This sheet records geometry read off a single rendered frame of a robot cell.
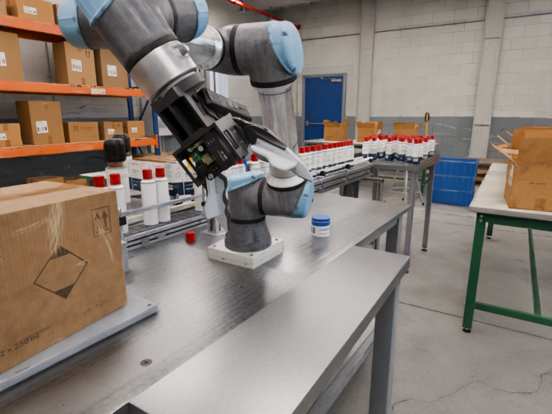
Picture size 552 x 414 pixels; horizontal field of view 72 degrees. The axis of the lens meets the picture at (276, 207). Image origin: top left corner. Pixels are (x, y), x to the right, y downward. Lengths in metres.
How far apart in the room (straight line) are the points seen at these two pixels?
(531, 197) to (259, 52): 1.81
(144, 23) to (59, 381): 0.60
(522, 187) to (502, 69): 6.41
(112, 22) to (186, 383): 0.56
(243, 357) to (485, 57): 8.23
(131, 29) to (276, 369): 0.58
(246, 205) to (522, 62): 7.87
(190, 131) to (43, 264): 0.44
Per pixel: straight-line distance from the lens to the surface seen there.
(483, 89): 8.64
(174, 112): 0.47
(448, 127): 8.74
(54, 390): 0.80
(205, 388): 0.72
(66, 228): 0.83
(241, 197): 1.14
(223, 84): 1.45
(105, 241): 0.89
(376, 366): 1.44
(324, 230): 1.43
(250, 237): 1.17
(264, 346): 0.81
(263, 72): 0.93
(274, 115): 0.98
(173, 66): 0.49
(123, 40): 0.51
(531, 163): 2.38
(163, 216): 1.48
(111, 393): 0.75
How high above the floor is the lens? 1.28
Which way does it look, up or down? 14 degrees down
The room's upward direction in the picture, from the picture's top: straight up
